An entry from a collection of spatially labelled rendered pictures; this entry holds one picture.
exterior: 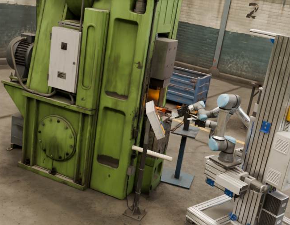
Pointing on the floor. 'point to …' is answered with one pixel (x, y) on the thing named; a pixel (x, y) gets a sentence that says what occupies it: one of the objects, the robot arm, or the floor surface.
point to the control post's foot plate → (135, 213)
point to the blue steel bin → (188, 86)
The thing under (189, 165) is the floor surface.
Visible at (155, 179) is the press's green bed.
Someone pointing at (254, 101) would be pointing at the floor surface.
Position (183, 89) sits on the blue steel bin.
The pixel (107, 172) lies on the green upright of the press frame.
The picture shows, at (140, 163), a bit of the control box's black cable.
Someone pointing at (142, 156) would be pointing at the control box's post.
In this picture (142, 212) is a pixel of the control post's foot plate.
